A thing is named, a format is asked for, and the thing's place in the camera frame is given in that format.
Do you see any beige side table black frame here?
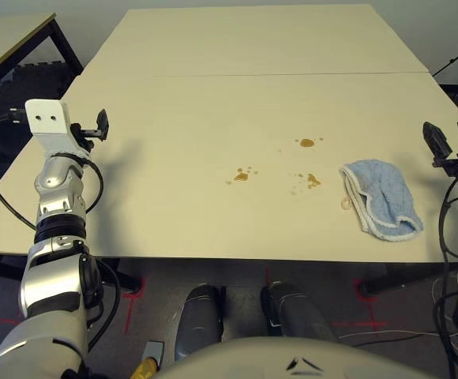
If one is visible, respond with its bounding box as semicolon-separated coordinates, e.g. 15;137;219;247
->
0;13;85;86

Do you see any grey right robot leg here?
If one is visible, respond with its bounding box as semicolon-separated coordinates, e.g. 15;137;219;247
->
260;280;341;349

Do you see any round brown liquid puddle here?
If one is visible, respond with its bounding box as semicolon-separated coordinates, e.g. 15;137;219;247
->
293;137;325;149

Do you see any grey left robot leg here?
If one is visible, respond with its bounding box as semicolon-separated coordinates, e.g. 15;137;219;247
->
173;283;227;362

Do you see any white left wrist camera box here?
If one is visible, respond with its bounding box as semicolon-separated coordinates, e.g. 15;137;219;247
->
24;99;92;159

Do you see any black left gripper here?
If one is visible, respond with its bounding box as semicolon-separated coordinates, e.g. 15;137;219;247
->
69;109;110;153

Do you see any black tripod stand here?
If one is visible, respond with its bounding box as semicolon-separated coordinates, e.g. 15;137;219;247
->
432;34;458;86

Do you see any grey robot leg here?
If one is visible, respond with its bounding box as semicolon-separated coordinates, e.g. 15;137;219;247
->
173;283;227;362
260;280;341;349

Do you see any thin white floor cable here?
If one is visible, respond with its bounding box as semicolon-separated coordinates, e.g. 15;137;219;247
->
338;272;458;358

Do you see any elongated brown liquid splatter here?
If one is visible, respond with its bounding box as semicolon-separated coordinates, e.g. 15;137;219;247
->
287;171;322;197

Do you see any light blue terry rag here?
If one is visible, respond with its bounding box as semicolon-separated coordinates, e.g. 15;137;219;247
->
338;158;425;242

